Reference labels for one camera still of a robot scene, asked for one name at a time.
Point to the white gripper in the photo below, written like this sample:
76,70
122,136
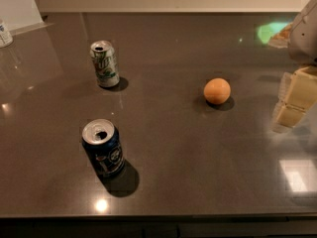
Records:
305,39

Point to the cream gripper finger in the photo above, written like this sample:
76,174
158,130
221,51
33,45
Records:
287,116

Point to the green white 7up can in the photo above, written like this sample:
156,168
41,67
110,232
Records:
104,60

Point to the dark blue pepsi can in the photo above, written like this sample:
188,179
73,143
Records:
101,142

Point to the orange fruit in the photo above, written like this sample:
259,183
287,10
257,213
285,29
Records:
217,91

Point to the white container at left edge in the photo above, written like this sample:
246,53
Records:
5,37

